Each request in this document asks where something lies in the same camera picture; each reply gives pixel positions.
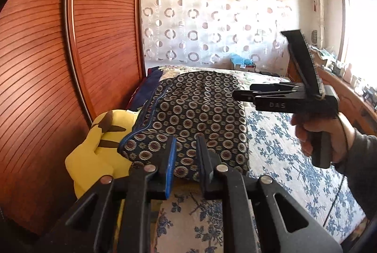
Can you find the wooden sideboard cabinet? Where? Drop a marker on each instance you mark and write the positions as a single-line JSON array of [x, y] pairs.
[[353, 100]]

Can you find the black desk devices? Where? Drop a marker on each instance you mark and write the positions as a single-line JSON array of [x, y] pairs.
[[370, 92]]

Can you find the blue plastic bag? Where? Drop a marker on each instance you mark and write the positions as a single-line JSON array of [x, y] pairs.
[[240, 59]]

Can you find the black round fan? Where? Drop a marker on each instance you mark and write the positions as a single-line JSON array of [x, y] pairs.
[[315, 37]]

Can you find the yellow plush toy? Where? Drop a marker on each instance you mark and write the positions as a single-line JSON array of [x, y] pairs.
[[91, 159]]

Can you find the green-lidded jar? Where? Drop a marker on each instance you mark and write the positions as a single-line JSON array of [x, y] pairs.
[[357, 81]]

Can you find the white bottle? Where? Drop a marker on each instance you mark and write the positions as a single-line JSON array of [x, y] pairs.
[[347, 70]]

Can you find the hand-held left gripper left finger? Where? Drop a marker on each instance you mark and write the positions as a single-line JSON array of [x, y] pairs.
[[170, 170]]

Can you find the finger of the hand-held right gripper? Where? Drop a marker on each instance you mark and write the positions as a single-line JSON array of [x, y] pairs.
[[244, 95], [274, 87]]

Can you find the beige window curtain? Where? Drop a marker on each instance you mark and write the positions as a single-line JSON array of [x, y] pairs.
[[318, 6]]

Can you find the navy circle-patterned shirt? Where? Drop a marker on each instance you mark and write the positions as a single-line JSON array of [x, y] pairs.
[[200, 111]]

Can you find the circle-patterned sheer curtain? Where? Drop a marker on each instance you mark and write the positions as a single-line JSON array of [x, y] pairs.
[[206, 20]]

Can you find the person's right hand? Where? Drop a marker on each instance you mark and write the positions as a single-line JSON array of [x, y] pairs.
[[341, 138]]

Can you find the pink floral quilt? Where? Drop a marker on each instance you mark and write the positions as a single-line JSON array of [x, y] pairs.
[[259, 78]]

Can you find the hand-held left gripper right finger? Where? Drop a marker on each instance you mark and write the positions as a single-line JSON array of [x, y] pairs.
[[202, 164]]

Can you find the pile of patterned cloths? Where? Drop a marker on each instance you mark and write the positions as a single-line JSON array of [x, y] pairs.
[[322, 54]]

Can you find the blue floral bed sheet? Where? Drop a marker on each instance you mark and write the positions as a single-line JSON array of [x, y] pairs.
[[279, 147]]

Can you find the person's right forearm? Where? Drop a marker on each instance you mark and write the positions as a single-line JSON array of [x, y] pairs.
[[362, 170]]

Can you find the wooden-framed window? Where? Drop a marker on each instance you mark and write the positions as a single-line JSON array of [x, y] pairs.
[[362, 35]]

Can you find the cardboard box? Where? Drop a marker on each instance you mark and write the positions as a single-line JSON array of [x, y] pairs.
[[246, 67]]

